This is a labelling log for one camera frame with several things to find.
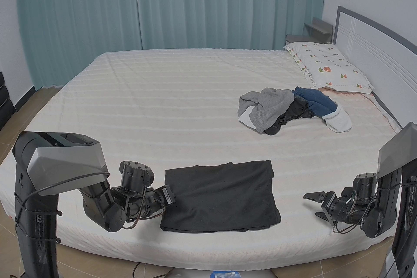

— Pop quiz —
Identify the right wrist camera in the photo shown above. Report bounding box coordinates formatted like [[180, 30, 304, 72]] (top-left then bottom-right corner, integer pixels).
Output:
[[321, 192, 338, 212]]

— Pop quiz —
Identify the pile of clothes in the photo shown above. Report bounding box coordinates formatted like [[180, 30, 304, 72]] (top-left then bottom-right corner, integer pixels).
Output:
[[238, 86, 352, 136]]

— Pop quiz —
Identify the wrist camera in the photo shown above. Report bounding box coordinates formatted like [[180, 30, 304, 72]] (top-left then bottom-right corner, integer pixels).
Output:
[[161, 185, 177, 205], [321, 192, 338, 212]]

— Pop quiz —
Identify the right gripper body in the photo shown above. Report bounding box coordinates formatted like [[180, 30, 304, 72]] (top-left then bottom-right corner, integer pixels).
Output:
[[324, 198, 354, 226]]

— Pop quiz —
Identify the white printed pillow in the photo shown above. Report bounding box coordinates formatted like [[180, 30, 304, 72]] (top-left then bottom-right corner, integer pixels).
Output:
[[283, 41, 375, 95]]

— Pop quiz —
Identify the black T-shirt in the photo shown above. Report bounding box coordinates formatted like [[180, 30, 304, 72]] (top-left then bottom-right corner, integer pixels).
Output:
[[160, 159, 281, 233]]

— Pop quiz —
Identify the black chest of drawers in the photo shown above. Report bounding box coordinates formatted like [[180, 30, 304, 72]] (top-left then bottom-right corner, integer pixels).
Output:
[[0, 71, 17, 131]]

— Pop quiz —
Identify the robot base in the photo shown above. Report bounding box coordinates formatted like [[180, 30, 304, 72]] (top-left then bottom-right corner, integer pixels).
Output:
[[163, 267, 275, 278]]

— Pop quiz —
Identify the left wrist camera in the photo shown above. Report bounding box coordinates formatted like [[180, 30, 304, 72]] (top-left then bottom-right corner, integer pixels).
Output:
[[161, 185, 177, 205]]

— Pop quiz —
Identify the bed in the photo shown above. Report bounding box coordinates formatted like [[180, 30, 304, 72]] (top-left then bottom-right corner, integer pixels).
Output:
[[0, 6, 417, 271]]

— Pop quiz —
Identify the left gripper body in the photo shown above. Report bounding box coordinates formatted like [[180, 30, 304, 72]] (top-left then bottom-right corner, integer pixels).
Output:
[[141, 187, 167, 218]]

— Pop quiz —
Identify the grey bedside table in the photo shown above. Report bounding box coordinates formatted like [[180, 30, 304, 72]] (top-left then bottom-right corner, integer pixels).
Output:
[[286, 17, 333, 46]]

